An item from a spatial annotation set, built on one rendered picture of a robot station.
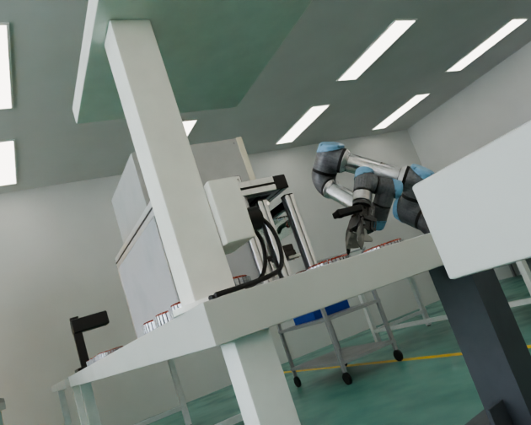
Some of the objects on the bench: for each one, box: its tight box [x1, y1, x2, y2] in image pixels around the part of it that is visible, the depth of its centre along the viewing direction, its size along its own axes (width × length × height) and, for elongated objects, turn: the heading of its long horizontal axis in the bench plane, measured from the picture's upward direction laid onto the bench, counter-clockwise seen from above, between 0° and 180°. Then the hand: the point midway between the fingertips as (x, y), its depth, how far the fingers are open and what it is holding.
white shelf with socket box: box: [72, 0, 313, 318], centre depth 84 cm, size 35×37×46 cm
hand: (353, 249), depth 187 cm, fingers open, 8 cm apart
